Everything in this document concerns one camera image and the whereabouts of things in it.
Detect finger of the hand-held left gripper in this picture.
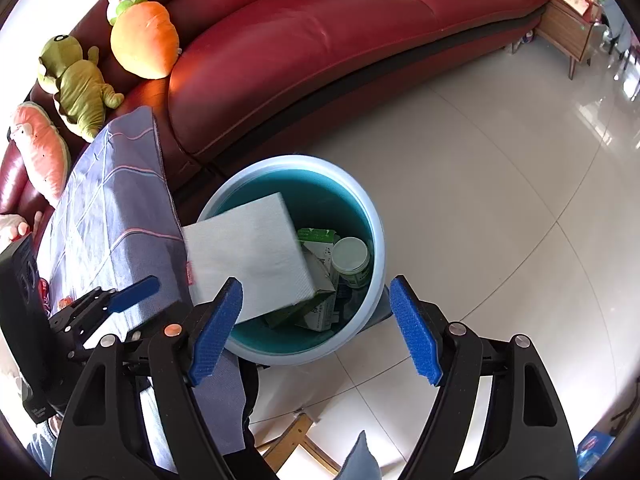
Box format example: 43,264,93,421
50,276,161,356

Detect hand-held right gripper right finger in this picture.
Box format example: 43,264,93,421
389,275,581,480

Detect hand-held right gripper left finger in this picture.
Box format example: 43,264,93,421
52,277,271,480

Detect white paper towel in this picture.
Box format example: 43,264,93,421
182,192,317,325

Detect large green white food box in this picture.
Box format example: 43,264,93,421
265,240,341,333

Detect white yogurt cup green label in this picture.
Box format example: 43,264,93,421
331,236,373,289

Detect small green white box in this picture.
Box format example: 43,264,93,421
296,227,341,248

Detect teal trash bin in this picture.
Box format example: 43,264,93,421
192,155,387,367

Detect teddy plush in red shirt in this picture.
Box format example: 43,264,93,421
0,212,29,242

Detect purple plaid tablecloth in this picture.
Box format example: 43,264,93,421
35,105,248,471

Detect person's blue jeans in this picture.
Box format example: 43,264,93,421
25,420,66,476

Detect wooden stool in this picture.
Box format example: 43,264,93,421
260,407,346,478

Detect grey blue cloth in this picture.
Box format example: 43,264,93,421
337,429,383,480

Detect pink bunny plush pillow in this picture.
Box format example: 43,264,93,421
9,101,72,207

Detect green dinosaur plush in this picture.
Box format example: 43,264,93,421
37,35,125,143

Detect blue printed carton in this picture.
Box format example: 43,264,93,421
576,430,617,473

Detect orange carrot bunny plush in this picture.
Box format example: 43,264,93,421
106,0,182,80

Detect dark red leather sofa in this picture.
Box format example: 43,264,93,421
0,0,551,241

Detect wooden side cabinet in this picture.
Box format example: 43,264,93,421
532,0,608,81

